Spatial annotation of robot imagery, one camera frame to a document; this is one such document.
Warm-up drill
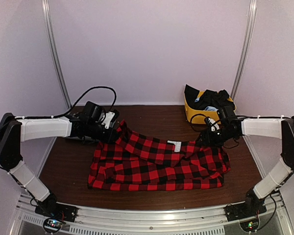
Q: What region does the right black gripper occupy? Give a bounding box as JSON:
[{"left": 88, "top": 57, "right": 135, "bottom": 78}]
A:
[{"left": 195, "top": 126, "right": 236, "bottom": 147}]

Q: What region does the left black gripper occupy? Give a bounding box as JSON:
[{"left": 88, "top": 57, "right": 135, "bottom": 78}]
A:
[{"left": 86, "top": 121, "right": 119, "bottom": 144}]

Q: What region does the yellow plastic bin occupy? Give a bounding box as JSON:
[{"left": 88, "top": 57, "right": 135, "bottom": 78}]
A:
[{"left": 184, "top": 91, "right": 233, "bottom": 124}]

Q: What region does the red black plaid shirt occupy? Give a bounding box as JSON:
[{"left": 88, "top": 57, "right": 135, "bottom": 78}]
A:
[{"left": 88, "top": 121, "right": 230, "bottom": 191}]

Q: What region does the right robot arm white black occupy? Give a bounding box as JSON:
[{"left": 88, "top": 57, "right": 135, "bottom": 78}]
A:
[{"left": 198, "top": 106, "right": 294, "bottom": 216}]

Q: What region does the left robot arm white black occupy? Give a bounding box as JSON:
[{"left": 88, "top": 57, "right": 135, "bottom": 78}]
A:
[{"left": 0, "top": 101, "right": 120, "bottom": 217}]

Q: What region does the light blue garment in bin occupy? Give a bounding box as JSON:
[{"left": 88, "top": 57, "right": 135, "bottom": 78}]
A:
[{"left": 195, "top": 97, "right": 218, "bottom": 112}]

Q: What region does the black garment in bin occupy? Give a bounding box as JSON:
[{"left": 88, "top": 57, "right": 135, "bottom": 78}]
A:
[{"left": 184, "top": 85, "right": 235, "bottom": 110}]

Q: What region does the right black cable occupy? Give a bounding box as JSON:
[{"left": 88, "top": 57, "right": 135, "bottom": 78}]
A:
[{"left": 190, "top": 113, "right": 211, "bottom": 134}]

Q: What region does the black cable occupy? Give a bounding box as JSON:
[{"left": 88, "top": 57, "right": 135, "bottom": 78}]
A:
[
  {"left": 190, "top": 113, "right": 211, "bottom": 134},
  {"left": 51, "top": 87, "right": 117, "bottom": 118}
]

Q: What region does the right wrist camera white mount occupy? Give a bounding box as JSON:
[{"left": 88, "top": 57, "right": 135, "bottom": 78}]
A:
[{"left": 204, "top": 117, "right": 220, "bottom": 132}]

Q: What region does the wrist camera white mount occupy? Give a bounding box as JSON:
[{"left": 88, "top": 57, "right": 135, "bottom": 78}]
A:
[
  {"left": 102, "top": 110, "right": 120, "bottom": 129},
  {"left": 204, "top": 117, "right": 220, "bottom": 132}
]

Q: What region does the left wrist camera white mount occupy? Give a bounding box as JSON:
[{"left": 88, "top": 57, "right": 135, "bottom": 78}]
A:
[{"left": 102, "top": 110, "right": 120, "bottom": 129}]

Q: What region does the left black cable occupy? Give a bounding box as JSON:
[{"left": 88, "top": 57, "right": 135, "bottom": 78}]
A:
[{"left": 51, "top": 87, "right": 117, "bottom": 118}]

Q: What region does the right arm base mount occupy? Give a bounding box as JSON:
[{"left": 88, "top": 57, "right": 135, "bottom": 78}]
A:
[{"left": 224, "top": 203, "right": 267, "bottom": 233}]

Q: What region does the front aluminium rail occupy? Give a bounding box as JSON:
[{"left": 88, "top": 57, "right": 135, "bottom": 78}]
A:
[{"left": 14, "top": 193, "right": 294, "bottom": 235}]

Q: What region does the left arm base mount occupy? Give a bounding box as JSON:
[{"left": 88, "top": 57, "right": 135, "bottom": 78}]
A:
[{"left": 35, "top": 204, "right": 77, "bottom": 234}]

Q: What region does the right aluminium frame post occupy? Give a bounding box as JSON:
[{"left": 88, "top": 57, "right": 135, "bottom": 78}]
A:
[{"left": 231, "top": 0, "right": 257, "bottom": 100}]

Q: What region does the aluminium frame post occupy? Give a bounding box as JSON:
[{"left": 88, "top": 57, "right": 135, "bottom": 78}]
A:
[
  {"left": 231, "top": 0, "right": 257, "bottom": 100},
  {"left": 41, "top": 0, "right": 72, "bottom": 108}
]

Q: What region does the left aluminium frame post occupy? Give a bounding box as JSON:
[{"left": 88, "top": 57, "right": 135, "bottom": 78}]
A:
[{"left": 41, "top": 0, "right": 72, "bottom": 108}]

